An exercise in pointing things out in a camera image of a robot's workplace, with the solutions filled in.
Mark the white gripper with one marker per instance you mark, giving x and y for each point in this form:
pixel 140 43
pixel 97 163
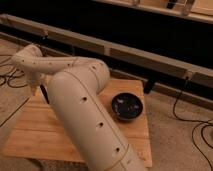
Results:
pixel 34 80

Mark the black marker pen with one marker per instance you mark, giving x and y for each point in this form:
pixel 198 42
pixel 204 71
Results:
pixel 44 92

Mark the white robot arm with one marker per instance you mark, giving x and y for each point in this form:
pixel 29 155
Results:
pixel 72 94

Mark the dark ceramic bowl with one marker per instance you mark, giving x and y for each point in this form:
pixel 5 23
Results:
pixel 127 106

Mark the wooden table board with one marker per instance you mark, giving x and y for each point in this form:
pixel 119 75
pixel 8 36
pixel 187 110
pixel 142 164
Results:
pixel 38 134

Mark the long wooden floor beam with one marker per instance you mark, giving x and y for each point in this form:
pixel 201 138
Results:
pixel 173 67

